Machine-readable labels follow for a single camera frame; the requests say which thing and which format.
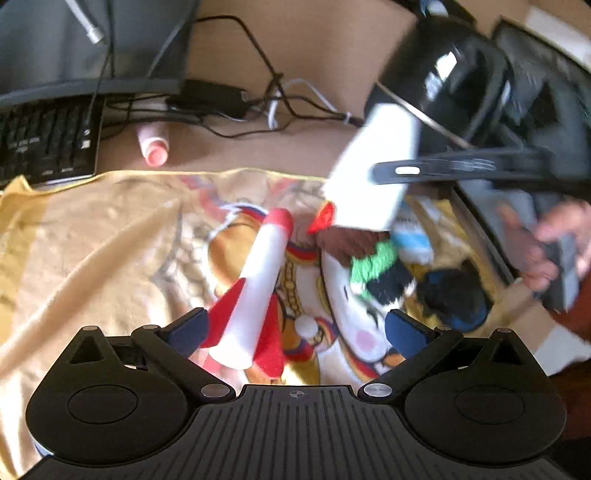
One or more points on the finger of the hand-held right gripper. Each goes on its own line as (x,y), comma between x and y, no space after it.
(461,167)

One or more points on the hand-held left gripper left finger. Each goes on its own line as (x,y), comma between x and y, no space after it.
(194,323)

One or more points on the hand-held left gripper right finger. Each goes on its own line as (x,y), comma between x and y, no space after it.
(406,332)

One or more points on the red and white plush rocket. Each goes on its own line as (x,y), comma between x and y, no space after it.
(258,286)

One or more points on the blue and white wipes pack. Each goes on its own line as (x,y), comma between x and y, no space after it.
(413,242)

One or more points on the white paper tissue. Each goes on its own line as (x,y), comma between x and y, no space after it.
(369,152)

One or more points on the person's right forearm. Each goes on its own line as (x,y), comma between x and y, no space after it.
(577,332)

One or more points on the person's right hand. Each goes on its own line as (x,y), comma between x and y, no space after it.
(526,249)

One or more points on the crochet doll green sweater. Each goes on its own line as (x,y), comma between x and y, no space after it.
(369,267)

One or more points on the black round appliance wooden legs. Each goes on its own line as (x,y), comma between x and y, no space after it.
(443,69)

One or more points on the black framed monitor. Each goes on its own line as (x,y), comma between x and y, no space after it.
(545,92)

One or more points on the yellow printed towel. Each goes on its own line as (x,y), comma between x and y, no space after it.
(92,254)

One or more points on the pink and white cylinder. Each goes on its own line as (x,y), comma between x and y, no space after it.
(154,147)

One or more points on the black power adapter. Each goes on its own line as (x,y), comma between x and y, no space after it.
(207,99)

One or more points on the black keyboard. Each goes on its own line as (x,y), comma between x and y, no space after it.
(46,138)

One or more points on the black computer monitor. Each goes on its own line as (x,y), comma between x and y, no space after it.
(69,55)

